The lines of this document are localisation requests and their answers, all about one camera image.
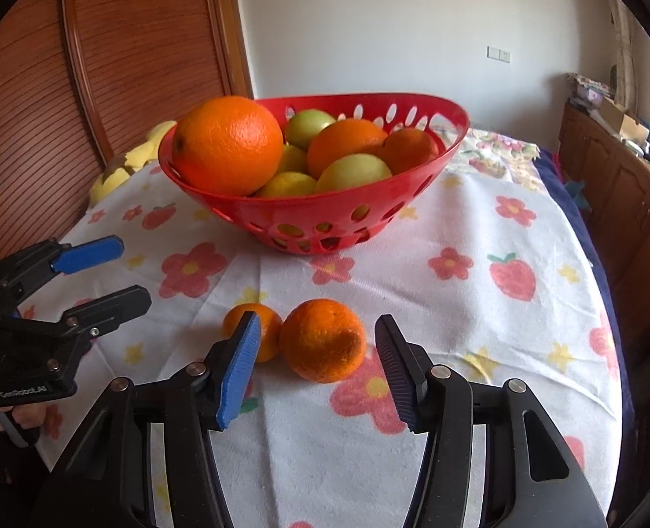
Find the patterned curtain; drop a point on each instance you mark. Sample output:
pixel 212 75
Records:
pixel 624 49

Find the cardboard box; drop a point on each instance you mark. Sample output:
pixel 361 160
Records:
pixel 627 126

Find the green apple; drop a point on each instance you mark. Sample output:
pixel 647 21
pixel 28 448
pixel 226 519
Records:
pixel 352 173
pixel 308 127

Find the small tangerine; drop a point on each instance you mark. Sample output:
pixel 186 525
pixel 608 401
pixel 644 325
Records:
pixel 270 335

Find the folded patterned cloth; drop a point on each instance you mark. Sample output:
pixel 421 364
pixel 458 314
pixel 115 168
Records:
pixel 586 85

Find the printed cartoon blanket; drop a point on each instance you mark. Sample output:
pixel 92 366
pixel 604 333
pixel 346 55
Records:
pixel 501 146

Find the person's left hand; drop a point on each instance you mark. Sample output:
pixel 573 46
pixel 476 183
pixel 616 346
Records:
pixel 30 415

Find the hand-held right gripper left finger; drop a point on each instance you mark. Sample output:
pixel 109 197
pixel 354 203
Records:
pixel 242 368

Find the wooden cabinet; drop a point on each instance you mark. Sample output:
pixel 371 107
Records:
pixel 622 187

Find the red perforated plastic basket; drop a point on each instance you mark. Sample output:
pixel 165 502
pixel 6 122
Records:
pixel 303 206

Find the wooden slatted door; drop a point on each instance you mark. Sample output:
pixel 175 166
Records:
pixel 138 38

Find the yellow-green lemon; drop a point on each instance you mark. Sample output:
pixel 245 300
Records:
pixel 286 186

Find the large oval orange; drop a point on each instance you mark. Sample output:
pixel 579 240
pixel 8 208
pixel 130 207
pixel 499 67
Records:
pixel 226 146

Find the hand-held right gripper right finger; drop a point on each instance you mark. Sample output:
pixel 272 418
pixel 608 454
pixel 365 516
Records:
pixel 399 374

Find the round orange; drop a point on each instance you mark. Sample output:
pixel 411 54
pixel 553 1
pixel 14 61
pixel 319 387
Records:
pixel 344 143

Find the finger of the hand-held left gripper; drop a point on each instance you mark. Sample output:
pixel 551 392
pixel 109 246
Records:
pixel 116 305
pixel 91 253

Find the white wall switch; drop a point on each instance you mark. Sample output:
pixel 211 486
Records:
pixel 499 54

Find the white floral cloth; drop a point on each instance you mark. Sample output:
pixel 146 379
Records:
pixel 457 220

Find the yellow plush toy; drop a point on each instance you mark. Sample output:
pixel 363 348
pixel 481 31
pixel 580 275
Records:
pixel 138 157

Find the small yellow fruit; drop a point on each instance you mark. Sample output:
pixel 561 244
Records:
pixel 292 159

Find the dark blue blanket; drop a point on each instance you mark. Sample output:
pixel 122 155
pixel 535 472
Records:
pixel 564 187

